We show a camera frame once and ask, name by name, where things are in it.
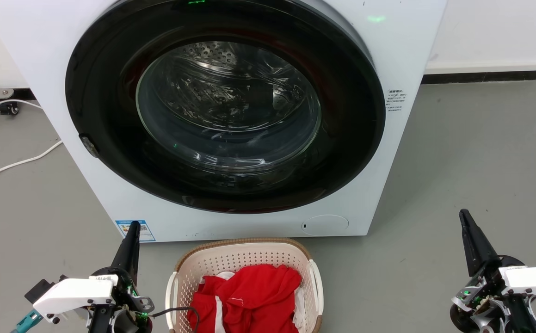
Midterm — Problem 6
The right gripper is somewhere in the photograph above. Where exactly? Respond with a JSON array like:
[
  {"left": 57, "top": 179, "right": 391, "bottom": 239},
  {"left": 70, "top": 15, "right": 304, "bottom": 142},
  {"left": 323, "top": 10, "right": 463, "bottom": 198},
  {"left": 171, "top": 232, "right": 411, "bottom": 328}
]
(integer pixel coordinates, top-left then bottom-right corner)
[{"left": 450, "top": 209, "right": 536, "bottom": 333}]

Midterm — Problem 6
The white front-load washing machine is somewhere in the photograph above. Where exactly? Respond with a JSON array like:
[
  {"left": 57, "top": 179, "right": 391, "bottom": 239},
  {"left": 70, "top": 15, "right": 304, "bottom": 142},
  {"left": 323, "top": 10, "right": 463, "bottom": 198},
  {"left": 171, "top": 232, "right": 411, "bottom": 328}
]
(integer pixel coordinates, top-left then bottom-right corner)
[{"left": 0, "top": 0, "right": 448, "bottom": 243}]

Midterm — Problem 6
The round white filter cover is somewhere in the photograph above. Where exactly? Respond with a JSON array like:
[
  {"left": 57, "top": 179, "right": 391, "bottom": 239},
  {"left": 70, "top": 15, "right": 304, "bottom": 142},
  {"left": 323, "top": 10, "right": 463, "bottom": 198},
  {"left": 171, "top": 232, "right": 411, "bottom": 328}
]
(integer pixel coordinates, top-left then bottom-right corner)
[{"left": 301, "top": 214, "right": 350, "bottom": 237}]

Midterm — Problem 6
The teal connector piece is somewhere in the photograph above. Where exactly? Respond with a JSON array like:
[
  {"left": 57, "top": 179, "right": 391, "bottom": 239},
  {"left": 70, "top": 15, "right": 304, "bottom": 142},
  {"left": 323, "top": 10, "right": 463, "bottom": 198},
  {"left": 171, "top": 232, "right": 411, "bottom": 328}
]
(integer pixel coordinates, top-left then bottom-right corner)
[{"left": 11, "top": 310, "right": 44, "bottom": 333}]

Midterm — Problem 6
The black baseboard strip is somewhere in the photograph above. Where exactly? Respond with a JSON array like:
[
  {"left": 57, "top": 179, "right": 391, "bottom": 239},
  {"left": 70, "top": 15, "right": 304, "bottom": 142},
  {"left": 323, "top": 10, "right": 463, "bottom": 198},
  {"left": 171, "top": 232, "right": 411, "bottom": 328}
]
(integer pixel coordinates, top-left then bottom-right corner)
[{"left": 421, "top": 70, "right": 536, "bottom": 85}]

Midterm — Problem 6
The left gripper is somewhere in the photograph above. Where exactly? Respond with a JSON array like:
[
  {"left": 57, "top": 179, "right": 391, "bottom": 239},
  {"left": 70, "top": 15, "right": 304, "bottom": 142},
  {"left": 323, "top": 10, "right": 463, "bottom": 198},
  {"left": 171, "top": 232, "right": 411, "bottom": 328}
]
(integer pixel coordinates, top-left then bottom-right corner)
[{"left": 86, "top": 221, "right": 155, "bottom": 333}]

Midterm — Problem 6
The white text sticker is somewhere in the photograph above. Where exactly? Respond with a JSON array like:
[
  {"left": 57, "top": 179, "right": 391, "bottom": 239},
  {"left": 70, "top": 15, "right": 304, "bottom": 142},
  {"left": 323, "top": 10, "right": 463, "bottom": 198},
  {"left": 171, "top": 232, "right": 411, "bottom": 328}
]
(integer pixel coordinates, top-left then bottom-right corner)
[{"left": 385, "top": 88, "right": 407, "bottom": 114}]

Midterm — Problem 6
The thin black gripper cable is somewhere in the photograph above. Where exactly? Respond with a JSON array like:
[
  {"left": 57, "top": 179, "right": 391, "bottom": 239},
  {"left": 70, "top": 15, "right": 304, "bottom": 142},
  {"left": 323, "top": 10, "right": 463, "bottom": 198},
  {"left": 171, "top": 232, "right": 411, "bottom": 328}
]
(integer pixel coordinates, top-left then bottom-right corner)
[{"left": 150, "top": 306, "right": 200, "bottom": 333}]

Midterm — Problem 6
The cream plastic laundry basket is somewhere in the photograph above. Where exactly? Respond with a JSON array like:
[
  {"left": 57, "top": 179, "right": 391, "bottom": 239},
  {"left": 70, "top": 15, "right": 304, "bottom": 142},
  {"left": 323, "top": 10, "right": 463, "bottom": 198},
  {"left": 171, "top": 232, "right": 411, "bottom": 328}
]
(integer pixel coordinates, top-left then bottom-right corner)
[{"left": 165, "top": 238, "right": 324, "bottom": 333}]

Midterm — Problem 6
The blue energy label sticker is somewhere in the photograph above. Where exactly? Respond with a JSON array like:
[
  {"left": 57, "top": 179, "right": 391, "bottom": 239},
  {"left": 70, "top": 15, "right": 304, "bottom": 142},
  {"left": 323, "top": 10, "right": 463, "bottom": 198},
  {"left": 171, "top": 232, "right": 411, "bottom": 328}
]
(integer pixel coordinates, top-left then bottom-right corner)
[{"left": 115, "top": 220, "right": 156, "bottom": 243}]

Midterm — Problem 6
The black round washing machine door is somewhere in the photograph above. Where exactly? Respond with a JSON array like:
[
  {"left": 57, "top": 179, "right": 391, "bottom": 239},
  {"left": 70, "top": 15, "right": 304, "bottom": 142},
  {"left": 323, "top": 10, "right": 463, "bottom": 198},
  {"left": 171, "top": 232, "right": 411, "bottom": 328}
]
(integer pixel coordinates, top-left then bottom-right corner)
[{"left": 64, "top": 0, "right": 387, "bottom": 215}]

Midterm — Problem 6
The white power cable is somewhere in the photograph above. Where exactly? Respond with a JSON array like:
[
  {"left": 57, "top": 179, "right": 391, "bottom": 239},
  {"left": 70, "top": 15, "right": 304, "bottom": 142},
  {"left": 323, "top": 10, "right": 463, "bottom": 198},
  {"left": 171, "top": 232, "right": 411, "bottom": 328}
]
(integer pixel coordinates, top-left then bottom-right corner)
[{"left": 0, "top": 140, "right": 64, "bottom": 187}]

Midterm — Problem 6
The red garment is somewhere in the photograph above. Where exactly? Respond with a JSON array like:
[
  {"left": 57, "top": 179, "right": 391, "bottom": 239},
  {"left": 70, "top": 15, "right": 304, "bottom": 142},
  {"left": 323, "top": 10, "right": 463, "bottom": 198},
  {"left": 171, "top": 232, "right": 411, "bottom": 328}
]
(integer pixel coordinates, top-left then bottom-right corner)
[{"left": 187, "top": 264, "right": 303, "bottom": 333}]

